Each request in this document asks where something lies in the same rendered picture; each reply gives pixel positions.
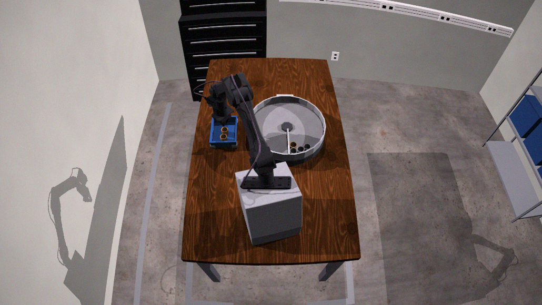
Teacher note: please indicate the white round turntable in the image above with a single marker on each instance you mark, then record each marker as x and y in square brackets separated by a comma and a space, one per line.
[304, 120]

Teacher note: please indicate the blue open tray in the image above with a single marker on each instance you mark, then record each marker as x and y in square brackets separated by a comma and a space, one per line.
[215, 133]

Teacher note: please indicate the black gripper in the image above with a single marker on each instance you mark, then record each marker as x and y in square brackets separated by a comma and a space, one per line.
[223, 115]

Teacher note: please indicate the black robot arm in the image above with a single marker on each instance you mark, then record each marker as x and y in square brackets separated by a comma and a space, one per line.
[226, 90]

